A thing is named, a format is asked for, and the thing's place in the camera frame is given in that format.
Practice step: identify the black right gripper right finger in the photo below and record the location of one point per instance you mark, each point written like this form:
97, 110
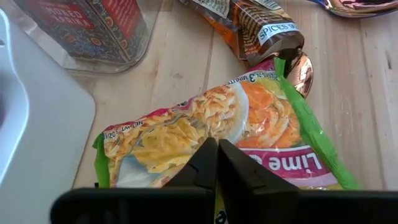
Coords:
264, 205

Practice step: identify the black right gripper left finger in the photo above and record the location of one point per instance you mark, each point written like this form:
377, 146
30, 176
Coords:
186, 205

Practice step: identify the lime chili shrimp ramen packet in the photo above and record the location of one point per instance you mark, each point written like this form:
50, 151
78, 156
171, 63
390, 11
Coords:
202, 124

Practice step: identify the red paprika tin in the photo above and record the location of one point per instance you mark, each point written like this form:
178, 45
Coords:
93, 28

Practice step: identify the copper metal spoon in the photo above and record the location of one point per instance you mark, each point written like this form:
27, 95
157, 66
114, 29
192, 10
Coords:
301, 74

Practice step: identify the white plastic bin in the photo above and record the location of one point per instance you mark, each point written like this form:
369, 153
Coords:
46, 140

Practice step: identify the wide clear plastic bin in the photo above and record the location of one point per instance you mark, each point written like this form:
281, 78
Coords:
155, 37

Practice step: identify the brown spice pouch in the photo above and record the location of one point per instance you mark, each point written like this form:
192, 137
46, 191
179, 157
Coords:
248, 31

